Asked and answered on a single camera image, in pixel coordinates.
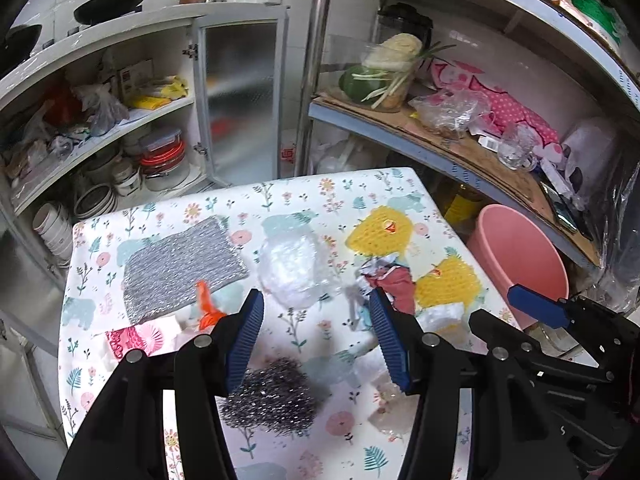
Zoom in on white cabinet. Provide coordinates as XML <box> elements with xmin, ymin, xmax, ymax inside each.
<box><xmin>0</xmin><ymin>2</ymin><xmax>291</xmax><ymax>281</ymax></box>

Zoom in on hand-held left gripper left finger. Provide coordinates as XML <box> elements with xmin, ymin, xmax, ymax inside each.
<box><xmin>57</xmin><ymin>289</ymin><xmax>265</xmax><ymax>480</ymax></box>

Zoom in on clear plastic sheet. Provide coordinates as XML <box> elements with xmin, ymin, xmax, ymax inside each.
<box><xmin>590</xmin><ymin>160</ymin><xmax>640</xmax><ymax>311</ymax></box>

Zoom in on white red cardboard box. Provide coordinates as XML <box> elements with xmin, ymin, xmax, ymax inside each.
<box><xmin>116</xmin><ymin>58</ymin><xmax>156</xmax><ymax>98</ymax></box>

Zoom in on green vegetable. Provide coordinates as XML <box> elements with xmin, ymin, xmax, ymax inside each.
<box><xmin>339</xmin><ymin>65</ymin><xmax>381</xmax><ymax>103</ymax></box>

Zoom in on glass mug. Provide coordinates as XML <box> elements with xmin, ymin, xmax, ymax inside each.
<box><xmin>496</xmin><ymin>122</ymin><xmax>538</xmax><ymax>171</ymax></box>

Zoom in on metal shelf rack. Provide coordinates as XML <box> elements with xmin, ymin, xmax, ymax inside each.
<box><xmin>295</xmin><ymin>0</ymin><xmax>640</xmax><ymax>271</ymax></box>

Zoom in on stack of lidded food containers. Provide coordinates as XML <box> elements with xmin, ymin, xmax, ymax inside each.
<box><xmin>139</xmin><ymin>127</ymin><xmax>192</xmax><ymax>192</ymax></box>

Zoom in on clear plastic wrapper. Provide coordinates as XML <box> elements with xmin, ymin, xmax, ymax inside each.
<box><xmin>367</xmin><ymin>375</ymin><xmax>422</xmax><ymax>436</ymax></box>

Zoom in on clear bubble plastic bag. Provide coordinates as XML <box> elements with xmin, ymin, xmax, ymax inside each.
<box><xmin>257</xmin><ymin>232</ymin><xmax>332</xmax><ymax>309</ymax></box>

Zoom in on floral tablecloth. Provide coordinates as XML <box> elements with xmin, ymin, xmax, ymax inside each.
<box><xmin>57</xmin><ymin>167</ymin><xmax>523</xmax><ymax>480</ymax></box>

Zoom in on grey plastic bag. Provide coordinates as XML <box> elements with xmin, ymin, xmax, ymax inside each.
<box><xmin>75</xmin><ymin>82</ymin><xmax>130</xmax><ymax>136</ymax></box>

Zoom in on green onions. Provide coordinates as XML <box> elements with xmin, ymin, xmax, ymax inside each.
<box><xmin>352</xmin><ymin>42</ymin><xmax>458</xmax><ymax>109</ymax></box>

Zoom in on pink plastic bucket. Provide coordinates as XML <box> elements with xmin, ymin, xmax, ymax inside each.
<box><xmin>465</xmin><ymin>204</ymin><xmax>570</xmax><ymax>328</ymax></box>

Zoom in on pink polka-dot cloth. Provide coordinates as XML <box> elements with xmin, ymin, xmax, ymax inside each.
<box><xmin>430</xmin><ymin>60</ymin><xmax>563</xmax><ymax>161</ymax></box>

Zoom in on crumpled clear plastic bag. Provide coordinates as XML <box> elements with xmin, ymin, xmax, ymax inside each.
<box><xmin>409</xmin><ymin>87</ymin><xmax>493</xmax><ymax>141</ymax></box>

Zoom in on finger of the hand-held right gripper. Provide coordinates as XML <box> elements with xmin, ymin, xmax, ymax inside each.
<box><xmin>506</xmin><ymin>284</ymin><xmax>628</xmax><ymax>333</ymax></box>
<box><xmin>468</xmin><ymin>308</ymin><xmax>623</xmax><ymax>396</ymax></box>

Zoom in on orange white snack wrapper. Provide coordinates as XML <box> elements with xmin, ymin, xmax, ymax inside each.
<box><xmin>195</xmin><ymin>280</ymin><xmax>227</xmax><ymax>331</ymax></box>

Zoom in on steel wool scourer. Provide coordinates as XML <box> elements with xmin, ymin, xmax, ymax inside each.
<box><xmin>219</xmin><ymin>357</ymin><xmax>323</xmax><ymax>431</ymax></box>

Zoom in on green white bag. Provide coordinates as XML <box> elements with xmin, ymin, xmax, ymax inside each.
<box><xmin>552</xmin><ymin>0</ymin><xmax>628</xmax><ymax>46</ymax></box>

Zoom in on napa cabbage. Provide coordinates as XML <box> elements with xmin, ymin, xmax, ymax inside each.
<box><xmin>362</xmin><ymin>33</ymin><xmax>423</xmax><ymax>72</ymax></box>

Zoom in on white sack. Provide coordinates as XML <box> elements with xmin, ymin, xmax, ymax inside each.
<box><xmin>312</xmin><ymin>137</ymin><xmax>381</xmax><ymax>176</ymax></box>

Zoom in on ceramic bowl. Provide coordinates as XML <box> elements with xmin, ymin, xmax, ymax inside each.
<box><xmin>75</xmin><ymin>182</ymin><xmax>118</xmax><ymax>218</ymax></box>

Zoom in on red plastic bag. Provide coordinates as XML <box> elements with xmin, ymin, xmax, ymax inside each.
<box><xmin>42</xmin><ymin>85</ymin><xmax>83</xmax><ymax>131</ymax></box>

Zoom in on smartphone with green case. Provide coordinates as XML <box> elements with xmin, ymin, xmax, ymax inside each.
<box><xmin>542</xmin><ymin>182</ymin><xmax>581</xmax><ymax>233</ymax></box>

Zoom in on yellow oil bottle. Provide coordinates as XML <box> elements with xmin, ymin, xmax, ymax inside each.
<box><xmin>442</xmin><ymin>182</ymin><xmax>486</xmax><ymax>226</ymax></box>

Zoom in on yellow foam fruit net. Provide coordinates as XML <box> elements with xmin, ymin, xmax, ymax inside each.
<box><xmin>347</xmin><ymin>208</ymin><xmax>416</xmax><ymax>266</ymax></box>
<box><xmin>414</xmin><ymin>256</ymin><xmax>483</xmax><ymax>316</ymax></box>

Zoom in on red snack wrapper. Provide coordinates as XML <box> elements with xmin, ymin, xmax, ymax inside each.
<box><xmin>357</xmin><ymin>255</ymin><xmax>418</xmax><ymax>316</ymax></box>

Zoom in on white plastic bag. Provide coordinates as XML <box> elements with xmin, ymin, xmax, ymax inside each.
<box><xmin>560</xmin><ymin>117</ymin><xmax>621</xmax><ymax>186</ymax></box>

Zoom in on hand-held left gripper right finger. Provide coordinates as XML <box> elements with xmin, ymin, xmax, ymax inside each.
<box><xmin>369</xmin><ymin>290</ymin><xmax>586</xmax><ymax>480</ymax></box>

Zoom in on frosted glass cabinet door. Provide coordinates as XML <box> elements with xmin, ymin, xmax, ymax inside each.
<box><xmin>197</xmin><ymin>7</ymin><xmax>291</xmax><ymax>188</ymax></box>

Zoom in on silver scouring cloth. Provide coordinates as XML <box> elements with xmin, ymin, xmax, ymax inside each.
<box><xmin>122</xmin><ymin>216</ymin><xmax>251</xmax><ymax>326</ymax></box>

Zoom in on black blender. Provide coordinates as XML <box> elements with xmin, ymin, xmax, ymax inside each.
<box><xmin>374</xmin><ymin>2</ymin><xmax>433</xmax><ymax>48</ymax></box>

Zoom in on yellow packets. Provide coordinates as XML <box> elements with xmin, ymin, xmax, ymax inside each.
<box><xmin>127</xmin><ymin>76</ymin><xmax>190</xmax><ymax>110</ymax></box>

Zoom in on stack of white bowls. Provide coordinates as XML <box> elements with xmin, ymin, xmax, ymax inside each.
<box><xmin>32</xmin><ymin>201</ymin><xmax>76</xmax><ymax>266</ymax></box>

